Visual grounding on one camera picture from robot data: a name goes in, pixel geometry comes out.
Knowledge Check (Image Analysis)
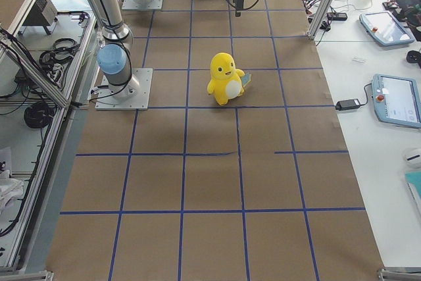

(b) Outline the yellow plush dinosaur toy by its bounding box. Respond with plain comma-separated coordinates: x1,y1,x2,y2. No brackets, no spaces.
207,53,251,106

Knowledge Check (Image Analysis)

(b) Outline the far blue teach pendant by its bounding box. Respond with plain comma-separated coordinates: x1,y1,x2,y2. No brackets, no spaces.
359,11,415,46

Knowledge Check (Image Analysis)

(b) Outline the blue teach pendant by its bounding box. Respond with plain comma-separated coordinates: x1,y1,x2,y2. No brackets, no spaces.
359,11,415,46
372,74,420,129

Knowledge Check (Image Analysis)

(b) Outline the black power adapter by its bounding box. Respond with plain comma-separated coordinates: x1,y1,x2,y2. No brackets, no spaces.
335,99,361,111

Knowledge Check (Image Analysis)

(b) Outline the near blue teach pendant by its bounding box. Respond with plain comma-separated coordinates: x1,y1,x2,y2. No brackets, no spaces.
372,74,420,129

